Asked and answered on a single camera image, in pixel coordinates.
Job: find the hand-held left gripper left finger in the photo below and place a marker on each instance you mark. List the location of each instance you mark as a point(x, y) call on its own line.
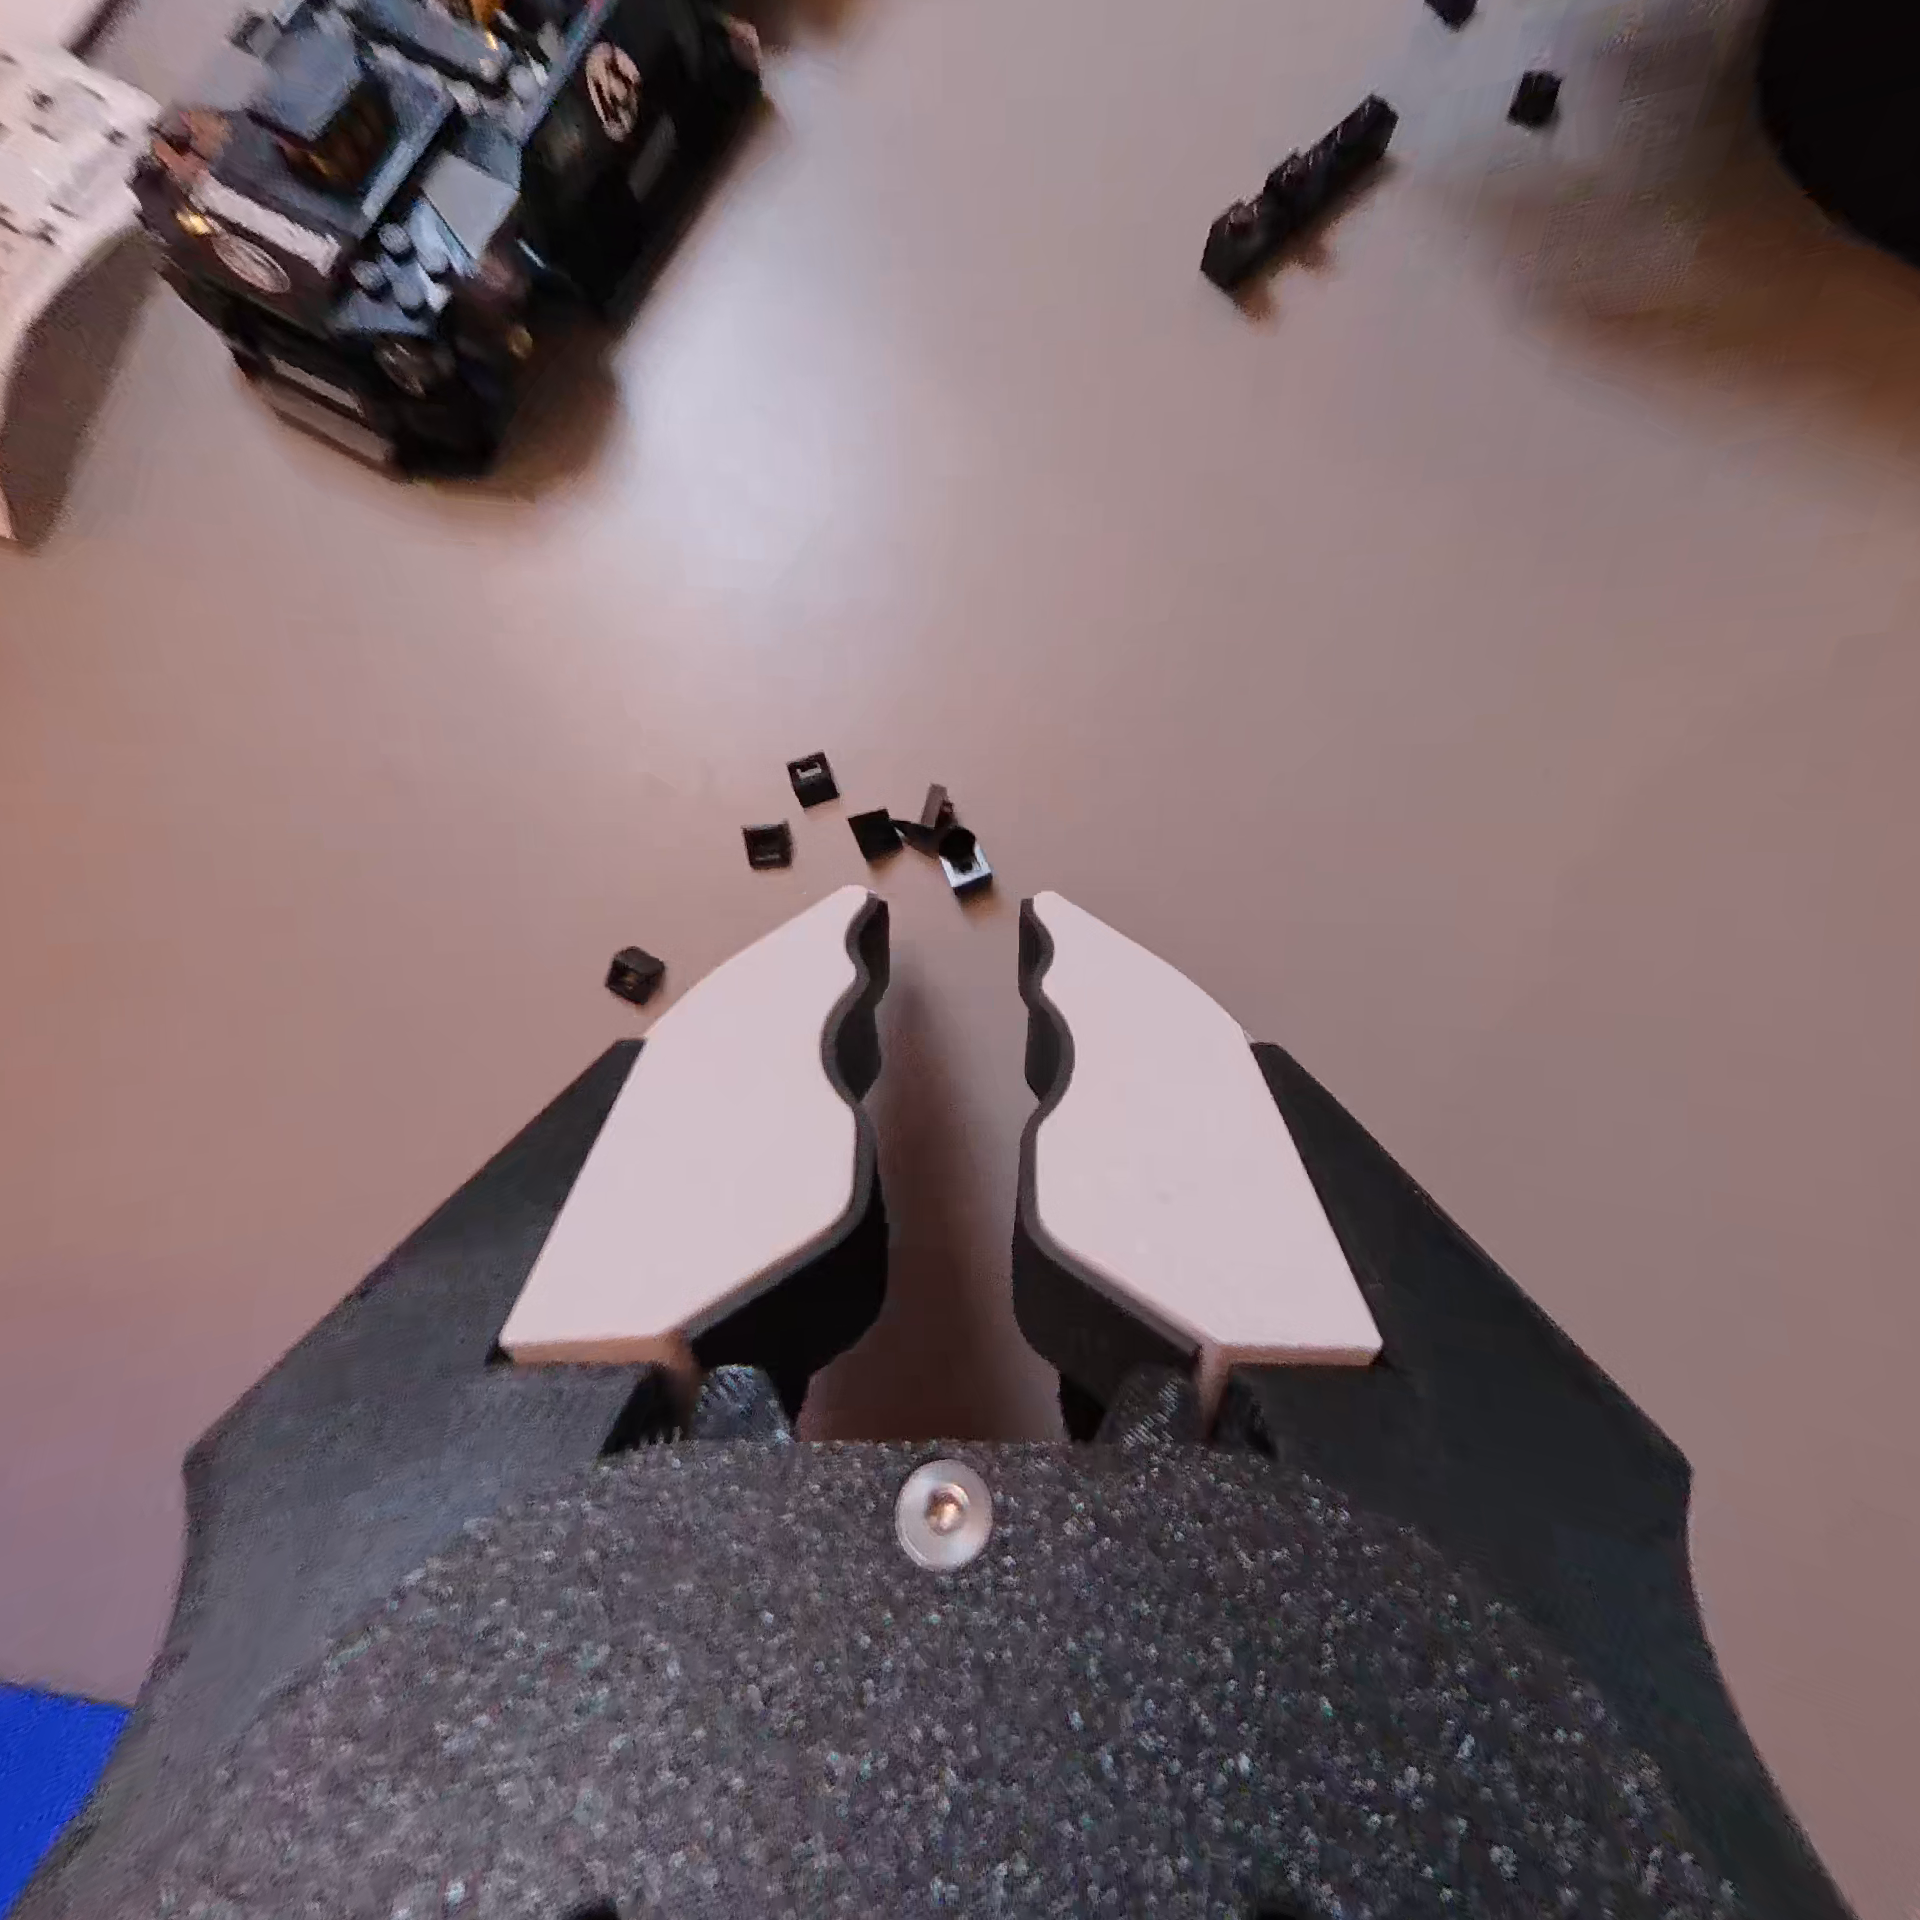
point(695, 1187)

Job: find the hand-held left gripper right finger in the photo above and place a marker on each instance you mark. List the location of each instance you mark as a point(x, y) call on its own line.
point(1201, 1187)

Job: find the cluster of small black tiles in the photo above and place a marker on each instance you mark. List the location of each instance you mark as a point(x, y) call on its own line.
point(807, 773)

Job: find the blue plastic bin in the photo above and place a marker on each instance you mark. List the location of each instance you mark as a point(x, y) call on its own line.
point(57, 1790)

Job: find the black long lego plate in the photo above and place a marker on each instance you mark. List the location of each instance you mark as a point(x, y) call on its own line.
point(1300, 197)

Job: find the black lego car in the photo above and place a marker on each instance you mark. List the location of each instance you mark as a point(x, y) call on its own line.
point(421, 209)

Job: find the white booklet stand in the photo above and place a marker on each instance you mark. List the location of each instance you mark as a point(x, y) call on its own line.
point(48, 366)

